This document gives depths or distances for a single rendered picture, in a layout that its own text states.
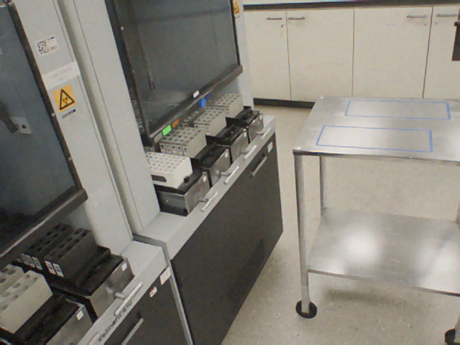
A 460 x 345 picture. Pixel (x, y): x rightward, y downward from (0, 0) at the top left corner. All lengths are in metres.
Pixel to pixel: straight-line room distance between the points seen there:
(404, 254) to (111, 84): 1.26
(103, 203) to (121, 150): 0.14
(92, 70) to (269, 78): 2.72
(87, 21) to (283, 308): 1.41
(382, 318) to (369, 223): 0.39
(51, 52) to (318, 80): 2.77
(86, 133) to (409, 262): 1.26
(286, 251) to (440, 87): 1.79
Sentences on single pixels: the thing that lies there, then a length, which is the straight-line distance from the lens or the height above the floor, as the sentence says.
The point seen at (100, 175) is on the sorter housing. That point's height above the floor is 0.98.
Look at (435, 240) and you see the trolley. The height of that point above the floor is 0.28.
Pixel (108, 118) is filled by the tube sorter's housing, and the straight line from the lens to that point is 1.09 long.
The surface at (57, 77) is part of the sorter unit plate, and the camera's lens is 0.98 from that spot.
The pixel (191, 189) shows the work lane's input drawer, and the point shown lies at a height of 0.80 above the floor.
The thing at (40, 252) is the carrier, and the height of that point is 0.88.
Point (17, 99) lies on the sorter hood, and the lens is 0.90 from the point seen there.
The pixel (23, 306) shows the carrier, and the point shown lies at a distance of 1.01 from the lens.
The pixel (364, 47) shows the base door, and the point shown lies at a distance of 3.35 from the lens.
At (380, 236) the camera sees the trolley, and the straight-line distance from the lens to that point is 1.87.
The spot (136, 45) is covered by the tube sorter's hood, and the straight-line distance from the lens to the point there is 1.15.
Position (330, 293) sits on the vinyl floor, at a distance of 2.00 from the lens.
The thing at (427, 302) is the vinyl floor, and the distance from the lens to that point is 2.03.
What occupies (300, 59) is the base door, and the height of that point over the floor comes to 0.44.
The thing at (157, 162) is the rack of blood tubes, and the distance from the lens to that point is 1.32.
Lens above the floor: 1.49
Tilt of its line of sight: 31 degrees down
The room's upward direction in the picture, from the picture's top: 8 degrees counter-clockwise
